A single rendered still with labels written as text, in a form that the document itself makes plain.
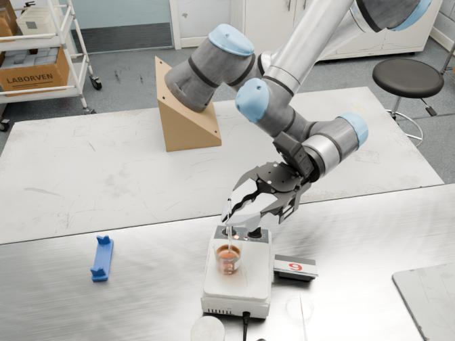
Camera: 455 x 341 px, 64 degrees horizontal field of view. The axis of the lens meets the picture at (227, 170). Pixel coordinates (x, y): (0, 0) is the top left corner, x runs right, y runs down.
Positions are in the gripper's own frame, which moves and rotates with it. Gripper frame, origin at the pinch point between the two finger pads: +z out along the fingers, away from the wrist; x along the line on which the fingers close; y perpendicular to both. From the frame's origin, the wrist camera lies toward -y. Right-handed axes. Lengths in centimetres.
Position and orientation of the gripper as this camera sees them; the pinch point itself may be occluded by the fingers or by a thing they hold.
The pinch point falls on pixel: (229, 215)
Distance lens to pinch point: 57.0
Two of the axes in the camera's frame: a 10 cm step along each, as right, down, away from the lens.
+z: -7.3, 4.9, -4.7
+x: -6.8, -5.2, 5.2
